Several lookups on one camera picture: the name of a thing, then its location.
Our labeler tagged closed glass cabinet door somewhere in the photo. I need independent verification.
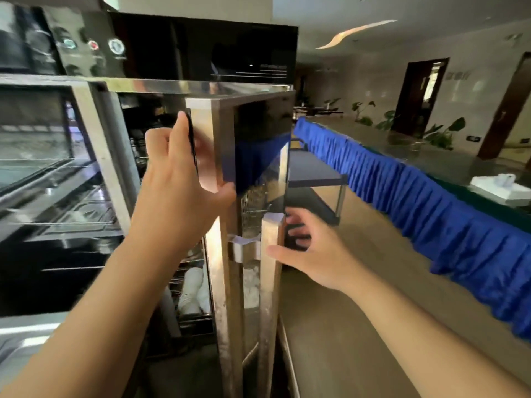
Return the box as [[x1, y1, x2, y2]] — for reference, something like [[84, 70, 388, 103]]
[[0, 74, 142, 328]]

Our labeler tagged stack of white cups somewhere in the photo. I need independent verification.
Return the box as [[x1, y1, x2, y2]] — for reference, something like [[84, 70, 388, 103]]
[[178, 264, 261, 316]]

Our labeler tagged steel door handle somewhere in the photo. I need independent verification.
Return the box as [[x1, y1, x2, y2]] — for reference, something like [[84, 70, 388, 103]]
[[227, 212, 288, 398]]

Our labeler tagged glass cabinet door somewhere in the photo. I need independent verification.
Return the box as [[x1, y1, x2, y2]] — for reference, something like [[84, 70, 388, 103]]
[[0, 74, 142, 328], [185, 90, 296, 398]]

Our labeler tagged wire cabinet rack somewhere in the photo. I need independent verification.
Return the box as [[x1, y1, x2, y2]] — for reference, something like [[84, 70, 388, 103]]
[[168, 244, 215, 328]]

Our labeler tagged person's left hand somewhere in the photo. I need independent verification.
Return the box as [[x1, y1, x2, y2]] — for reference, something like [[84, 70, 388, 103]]
[[124, 111, 237, 258]]

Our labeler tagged curved ceiling light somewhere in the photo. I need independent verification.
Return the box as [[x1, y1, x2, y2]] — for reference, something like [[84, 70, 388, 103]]
[[315, 19, 398, 50]]

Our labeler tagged person's right forearm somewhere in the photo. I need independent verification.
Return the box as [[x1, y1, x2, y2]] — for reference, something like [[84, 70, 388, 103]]
[[341, 261, 531, 398]]

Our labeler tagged low dark blue table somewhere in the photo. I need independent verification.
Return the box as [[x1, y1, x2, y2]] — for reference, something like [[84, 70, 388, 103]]
[[287, 149, 349, 227]]

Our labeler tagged white tissue box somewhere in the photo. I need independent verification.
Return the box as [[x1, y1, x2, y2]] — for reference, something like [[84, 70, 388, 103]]
[[468, 173, 531, 208]]

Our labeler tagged green potted plant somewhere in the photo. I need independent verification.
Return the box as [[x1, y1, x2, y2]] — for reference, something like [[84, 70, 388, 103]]
[[423, 117, 466, 151], [375, 110, 397, 131], [351, 100, 376, 127]]

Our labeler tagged dark brown door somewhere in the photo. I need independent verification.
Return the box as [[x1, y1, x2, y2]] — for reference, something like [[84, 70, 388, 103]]
[[392, 58, 450, 138], [477, 51, 531, 161]]

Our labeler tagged steel disinfection cabinet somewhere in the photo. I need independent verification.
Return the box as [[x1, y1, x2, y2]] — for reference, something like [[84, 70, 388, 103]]
[[0, 0, 299, 398]]

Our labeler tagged blue pleated table skirt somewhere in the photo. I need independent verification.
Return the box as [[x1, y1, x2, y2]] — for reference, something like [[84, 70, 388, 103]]
[[292, 116, 531, 341]]

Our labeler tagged person's left forearm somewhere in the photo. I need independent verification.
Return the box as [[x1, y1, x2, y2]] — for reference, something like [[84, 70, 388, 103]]
[[0, 232, 199, 398]]

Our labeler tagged person's right hand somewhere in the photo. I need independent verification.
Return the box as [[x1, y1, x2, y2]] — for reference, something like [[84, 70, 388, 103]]
[[267, 207, 366, 293]]

